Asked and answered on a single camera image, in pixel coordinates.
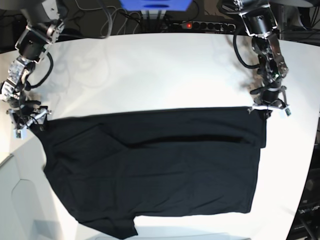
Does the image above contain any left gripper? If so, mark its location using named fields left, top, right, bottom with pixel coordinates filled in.
left=247, top=85, right=288, bottom=120

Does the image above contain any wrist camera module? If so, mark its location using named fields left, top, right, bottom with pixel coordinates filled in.
left=13, top=127, right=27, bottom=140
left=279, top=107, right=292, bottom=119

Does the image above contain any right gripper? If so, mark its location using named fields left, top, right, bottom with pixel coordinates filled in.
left=6, top=99, right=52, bottom=132

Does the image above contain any blue plastic box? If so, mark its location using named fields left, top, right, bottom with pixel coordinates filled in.
left=120, top=0, right=193, bottom=12

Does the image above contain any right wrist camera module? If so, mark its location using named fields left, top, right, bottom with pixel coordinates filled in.
left=13, top=127, right=27, bottom=140

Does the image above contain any black T-shirt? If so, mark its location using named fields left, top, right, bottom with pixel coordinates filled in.
left=34, top=107, right=267, bottom=240

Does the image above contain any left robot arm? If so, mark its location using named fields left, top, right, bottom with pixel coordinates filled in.
left=232, top=0, right=291, bottom=118

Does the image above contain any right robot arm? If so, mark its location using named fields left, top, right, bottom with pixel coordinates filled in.
left=0, top=0, right=68, bottom=138

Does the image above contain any black power strip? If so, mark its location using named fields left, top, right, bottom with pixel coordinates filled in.
left=173, top=21, right=237, bottom=34

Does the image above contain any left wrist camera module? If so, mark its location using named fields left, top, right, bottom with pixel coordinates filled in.
left=279, top=107, right=292, bottom=119

